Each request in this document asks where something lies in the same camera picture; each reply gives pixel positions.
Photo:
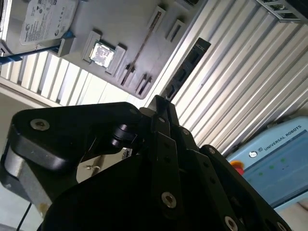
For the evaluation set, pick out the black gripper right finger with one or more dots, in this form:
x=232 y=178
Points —
x=216 y=183

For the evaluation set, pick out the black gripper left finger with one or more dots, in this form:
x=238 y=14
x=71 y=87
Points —
x=69 y=134

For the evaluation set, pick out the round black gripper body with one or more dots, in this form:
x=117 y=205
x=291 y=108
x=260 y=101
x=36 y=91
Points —
x=108 y=204

